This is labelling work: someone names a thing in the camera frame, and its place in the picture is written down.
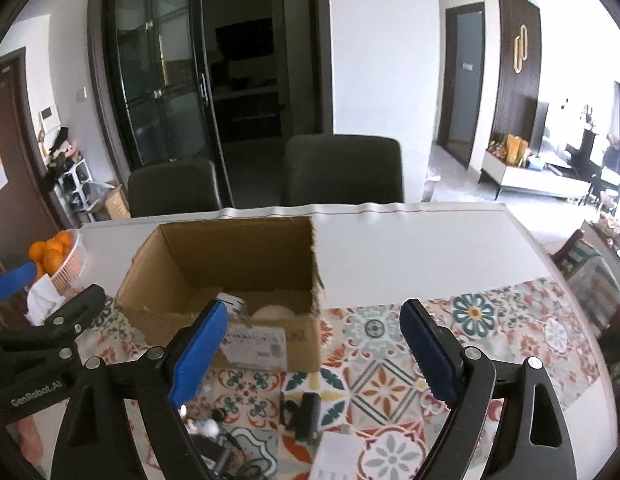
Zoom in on black handheld device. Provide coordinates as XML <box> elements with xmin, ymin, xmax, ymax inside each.
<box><xmin>280</xmin><ymin>392</ymin><xmax>323</xmax><ymax>445</ymax></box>

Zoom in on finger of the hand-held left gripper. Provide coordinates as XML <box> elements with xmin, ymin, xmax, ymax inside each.
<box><xmin>0</xmin><ymin>261</ymin><xmax>39</xmax><ymax>306</ymax></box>
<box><xmin>0</xmin><ymin>284</ymin><xmax>108</xmax><ymax>361</ymax></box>

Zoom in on small brown cardboard carton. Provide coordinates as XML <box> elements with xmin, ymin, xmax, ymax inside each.
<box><xmin>104</xmin><ymin>184</ymin><xmax>132</xmax><ymax>221</ymax></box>

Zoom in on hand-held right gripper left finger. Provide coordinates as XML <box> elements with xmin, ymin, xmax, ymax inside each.
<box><xmin>50</xmin><ymin>299</ymin><xmax>231</xmax><ymax>480</ymax></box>

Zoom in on white printed small carton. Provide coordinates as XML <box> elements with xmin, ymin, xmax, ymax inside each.
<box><xmin>217</xmin><ymin>292</ymin><xmax>251</xmax><ymax>317</ymax></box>

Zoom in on kitchen counter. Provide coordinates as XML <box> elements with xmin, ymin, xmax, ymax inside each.
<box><xmin>212</xmin><ymin>77</ymin><xmax>283</xmax><ymax>141</ymax></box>

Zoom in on brown wooden door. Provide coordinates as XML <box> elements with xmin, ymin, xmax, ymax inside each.
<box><xmin>0</xmin><ymin>47</ymin><xmax>73</xmax><ymax>261</ymax></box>

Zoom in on brown cardboard box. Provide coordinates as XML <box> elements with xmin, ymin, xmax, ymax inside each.
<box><xmin>114</xmin><ymin>216</ymin><xmax>327</xmax><ymax>375</ymax></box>

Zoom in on white shoe rack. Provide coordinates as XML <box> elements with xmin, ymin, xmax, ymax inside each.
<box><xmin>55</xmin><ymin>157</ymin><xmax>98</xmax><ymax>223</ymax></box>

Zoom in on clear plastic bag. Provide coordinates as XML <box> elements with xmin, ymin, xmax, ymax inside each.
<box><xmin>85</xmin><ymin>182</ymin><xmax>116</xmax><ymax>208</ymax></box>

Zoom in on black television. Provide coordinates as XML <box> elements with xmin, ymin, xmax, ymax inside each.
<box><xmin>534</xmin><ymin>101</ymin><xmax>550</xmax><ymax>153</ymax></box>

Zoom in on dark grey dining chair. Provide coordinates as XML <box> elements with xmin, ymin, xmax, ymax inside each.
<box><xmin>281</xmin><ymin>135</ymin><xmax>405</xmax><ymax>207</ymax></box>
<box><xmin>127</xmin><ymin>157</ymin><xmax>223</xmax><ymax>218</ymax></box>

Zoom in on white slatted fruit basket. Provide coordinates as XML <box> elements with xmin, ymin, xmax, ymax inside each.
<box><xmin>40</xmin><ymin>232</ymin><xmax>88</xmax><ymax>293</ymax></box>

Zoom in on white television cabinet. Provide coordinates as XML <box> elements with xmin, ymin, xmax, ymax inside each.
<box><xmin>480</xmin><ymin>150</ymin><xmax>590</xmax><ymax>201</ymax></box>

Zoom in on brown wooden chair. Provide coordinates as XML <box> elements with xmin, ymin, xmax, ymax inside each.
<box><xmin>550</xmin><ymin>230</ymin><xmax>585</xmax><ymax>276</ymax></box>

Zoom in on dark interior door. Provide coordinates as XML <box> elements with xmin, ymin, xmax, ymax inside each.
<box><xmin>437</xmin><ymin>2</ymin><xmax>488</xmax><ymax>171</ymax></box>

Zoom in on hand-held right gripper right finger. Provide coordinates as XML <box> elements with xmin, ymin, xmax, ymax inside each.
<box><xmin>399</xmin><ymin>298</ymin><xmax>579</xmax><ymax>480</ymax></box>

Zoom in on white box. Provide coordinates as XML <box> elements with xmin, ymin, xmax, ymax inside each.
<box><xmin>310</xmin><ymin>432</ymin><xmax>377</xmax><ymax>480</ymax></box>

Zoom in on patterned floral table mat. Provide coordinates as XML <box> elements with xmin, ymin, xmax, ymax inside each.
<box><xmin>5</xmin><ymin>272</ymin><xmax>603</xmax><ymax>480</ymax></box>

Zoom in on black framed glass door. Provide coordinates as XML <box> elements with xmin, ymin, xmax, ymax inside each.
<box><xmin>87</xmin><ymin>0</ymin><xmax>231</xmax><ymax>208</ymax></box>

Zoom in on black piano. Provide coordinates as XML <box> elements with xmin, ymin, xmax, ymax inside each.
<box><xmin>564</xmin><ymin>130</ymin><xmax>620</xmax><ymax>206</ymax></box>

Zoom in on white small toy figure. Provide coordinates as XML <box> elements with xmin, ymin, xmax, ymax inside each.
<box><xmin>187</xmin><ymin>410</ymin><xmax>225</xmax><ymax>441</ymax></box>

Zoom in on white cloth pink print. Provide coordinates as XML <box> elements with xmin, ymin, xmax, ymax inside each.
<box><xmin>24</xmin><ymin>276</ymin><xmax>73</xmax><ymax>328</ymax></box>

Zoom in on yellow paper bags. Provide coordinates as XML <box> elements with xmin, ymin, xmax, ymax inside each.
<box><xmin>504</xmin><ymin>134</ymin><xmax>529</xmax><ymax>166</ymax></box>

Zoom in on white round object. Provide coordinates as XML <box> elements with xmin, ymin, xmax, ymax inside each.
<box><xmin>252</xmin><ymin>305</ymin><xmax>295</xmax><ymax>319</ymax></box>

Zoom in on pile of oranges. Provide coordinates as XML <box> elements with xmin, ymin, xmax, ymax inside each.
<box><xmin>29</xmin><ymin>229</ymin><xmax>77</xmax><ymax>277</ymax></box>

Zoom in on gold wall ornament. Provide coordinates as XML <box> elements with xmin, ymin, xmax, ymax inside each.
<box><xmin>513</xmin><ymin>24</ymin><xmax>528</xmax><ymax>73</ymax></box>

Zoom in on dark slatted wall panel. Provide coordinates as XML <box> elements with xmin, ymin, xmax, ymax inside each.
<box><xmin>490</xmin><ymin>0</ymin><xmax>543</xmax><ymax>153</ymax></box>

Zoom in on dark mixed clutter pile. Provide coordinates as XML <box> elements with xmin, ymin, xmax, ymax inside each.
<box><xmin>45</xmin><ymin>127</ymin><xmax>83</xmax><ymax>176</ymax></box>

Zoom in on black cable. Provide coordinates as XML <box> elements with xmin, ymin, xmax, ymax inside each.
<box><xmin>190</xmin><ymin>430</ymin><xmax>271</xmax><ymax>480</ymax></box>

